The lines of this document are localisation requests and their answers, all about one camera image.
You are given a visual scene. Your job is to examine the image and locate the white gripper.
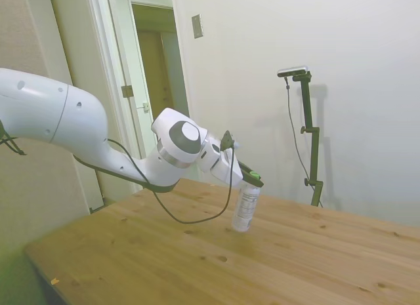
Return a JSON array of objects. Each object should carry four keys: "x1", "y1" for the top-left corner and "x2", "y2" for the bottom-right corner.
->
[{"x1": 209, "y1": 147, "x2": 264, "y2": 189}]

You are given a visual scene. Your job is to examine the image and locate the white bottle with green cap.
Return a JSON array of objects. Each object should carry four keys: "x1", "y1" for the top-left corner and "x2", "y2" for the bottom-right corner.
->
[{"x1": 231, "y1": 171, "x2": 262, "y2": 234}]

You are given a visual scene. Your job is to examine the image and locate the brown wooden door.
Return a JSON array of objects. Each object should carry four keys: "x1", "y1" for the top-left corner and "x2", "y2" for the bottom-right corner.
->
[{"x1": 136, "y1": 29, "x2": 175, "y2": 122}]

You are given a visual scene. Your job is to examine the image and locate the white open door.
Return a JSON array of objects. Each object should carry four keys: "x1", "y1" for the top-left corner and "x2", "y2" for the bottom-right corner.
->
[{"x1": 105, "y1": 0, "x2": 162, "y2": 161}]

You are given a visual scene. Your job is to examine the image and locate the white door with round knob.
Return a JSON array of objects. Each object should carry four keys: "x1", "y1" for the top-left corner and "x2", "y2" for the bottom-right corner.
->
[{"x1": 49, "y1": 0, "x2": 111, "y2": 216}]

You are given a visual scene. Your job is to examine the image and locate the black camera stand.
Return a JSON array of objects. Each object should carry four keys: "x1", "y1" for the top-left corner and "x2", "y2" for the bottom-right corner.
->
[{"x1": 291, "y1": 71, "x2": 324, "y2": 207}]

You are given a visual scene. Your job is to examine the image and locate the grey exterior camera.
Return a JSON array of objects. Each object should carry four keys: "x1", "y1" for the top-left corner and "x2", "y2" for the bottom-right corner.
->
[{"x1": 277, "y1": 65, "x2": 310, "y2": 79}]

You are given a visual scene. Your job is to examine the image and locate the grey wall switch plate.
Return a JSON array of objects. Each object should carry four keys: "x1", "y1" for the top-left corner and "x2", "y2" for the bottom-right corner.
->
[{"x1": 191, "y1": 13, "x2": 205, "y2": 39}]

